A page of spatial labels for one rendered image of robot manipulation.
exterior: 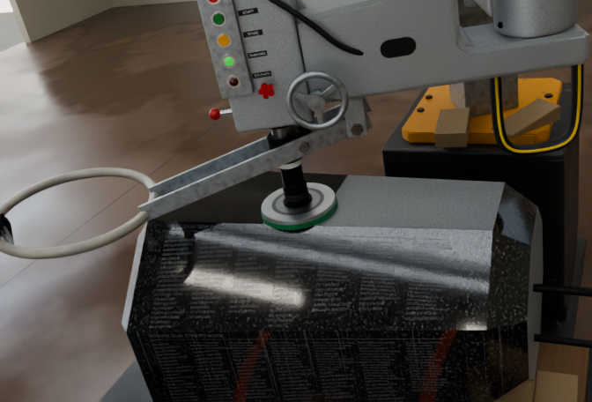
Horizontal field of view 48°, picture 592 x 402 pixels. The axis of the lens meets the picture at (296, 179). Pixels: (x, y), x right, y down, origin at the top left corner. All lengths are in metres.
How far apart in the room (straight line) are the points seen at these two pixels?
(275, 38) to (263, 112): 0.19
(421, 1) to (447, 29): 0.09
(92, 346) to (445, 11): 2.11
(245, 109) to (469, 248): 0.65
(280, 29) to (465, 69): 0.45
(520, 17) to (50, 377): 2.26
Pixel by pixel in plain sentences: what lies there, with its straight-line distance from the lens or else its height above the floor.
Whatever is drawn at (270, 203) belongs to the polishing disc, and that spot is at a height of 0.85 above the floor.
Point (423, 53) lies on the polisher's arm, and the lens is 1.61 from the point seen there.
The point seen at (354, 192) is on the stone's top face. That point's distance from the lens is 1.93.
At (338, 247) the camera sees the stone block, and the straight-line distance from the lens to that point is 1.77.
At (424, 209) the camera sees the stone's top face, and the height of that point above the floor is 0.82.
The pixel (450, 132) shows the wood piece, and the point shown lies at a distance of 2.19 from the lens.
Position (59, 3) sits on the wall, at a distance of 9.96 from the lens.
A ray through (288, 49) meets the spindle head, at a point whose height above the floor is 1.31.
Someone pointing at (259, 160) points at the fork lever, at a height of 1.02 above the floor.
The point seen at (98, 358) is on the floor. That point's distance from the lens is 2.98.
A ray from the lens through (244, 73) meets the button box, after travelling 1.60.
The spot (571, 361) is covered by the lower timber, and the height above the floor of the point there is 0.11.
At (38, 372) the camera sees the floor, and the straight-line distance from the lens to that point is 3.07.
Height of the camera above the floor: 1.75
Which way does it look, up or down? 27 degrees down
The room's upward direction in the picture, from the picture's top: 12 degrees counter-clockwise
